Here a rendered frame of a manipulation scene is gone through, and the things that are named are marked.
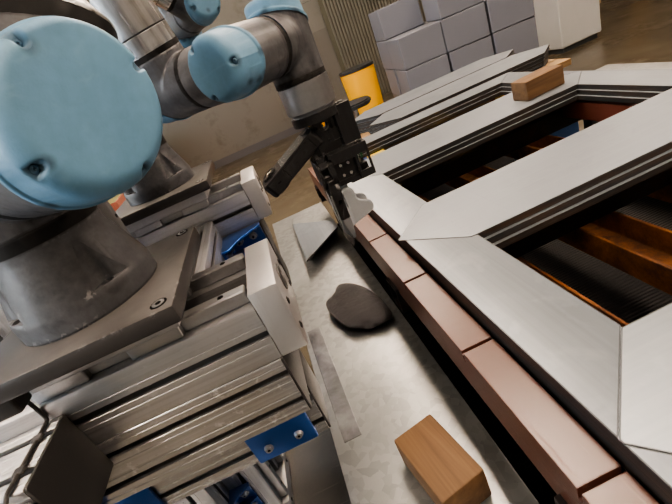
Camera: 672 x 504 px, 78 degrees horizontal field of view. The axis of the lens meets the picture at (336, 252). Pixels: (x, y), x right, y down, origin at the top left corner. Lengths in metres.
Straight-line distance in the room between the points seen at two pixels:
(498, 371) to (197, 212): 0.67
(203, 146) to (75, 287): 6.94
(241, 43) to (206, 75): 0.05
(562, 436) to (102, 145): 0.43
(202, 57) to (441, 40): 3.66
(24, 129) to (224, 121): 7.00
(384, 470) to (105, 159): 0.50
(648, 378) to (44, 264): 0.54
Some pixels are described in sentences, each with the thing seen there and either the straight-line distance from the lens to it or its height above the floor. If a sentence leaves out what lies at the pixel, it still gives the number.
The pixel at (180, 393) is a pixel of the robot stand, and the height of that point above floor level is 0.92.
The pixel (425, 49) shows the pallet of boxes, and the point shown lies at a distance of 4.06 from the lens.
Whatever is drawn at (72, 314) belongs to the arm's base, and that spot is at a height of 1.06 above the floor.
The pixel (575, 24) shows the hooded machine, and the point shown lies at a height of 0.26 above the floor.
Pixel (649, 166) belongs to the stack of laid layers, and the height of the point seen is 0.83.
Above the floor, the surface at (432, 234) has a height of 0.85.
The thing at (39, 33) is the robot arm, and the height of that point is 1.25.
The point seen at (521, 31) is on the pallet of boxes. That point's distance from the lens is 4.41.
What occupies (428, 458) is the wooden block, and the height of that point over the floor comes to 0.73.
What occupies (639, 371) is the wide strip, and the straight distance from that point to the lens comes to 0.45.
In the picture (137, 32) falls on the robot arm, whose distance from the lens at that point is 0.60.
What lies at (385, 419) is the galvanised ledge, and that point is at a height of 0.68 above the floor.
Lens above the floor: 1.19
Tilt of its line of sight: 26 degrees down
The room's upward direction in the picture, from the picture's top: 24 degrees counter-clockwise
